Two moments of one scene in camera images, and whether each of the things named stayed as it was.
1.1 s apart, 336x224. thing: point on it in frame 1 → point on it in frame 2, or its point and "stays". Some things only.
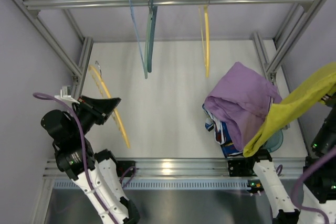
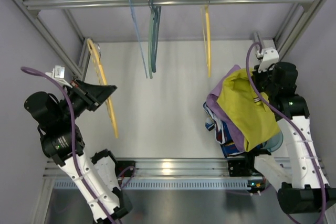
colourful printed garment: (223, 134) stays
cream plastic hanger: (103, 87) → (97, 64)
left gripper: (92, 110) → (85, 97)
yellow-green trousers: (315, 87) → (258, 123)
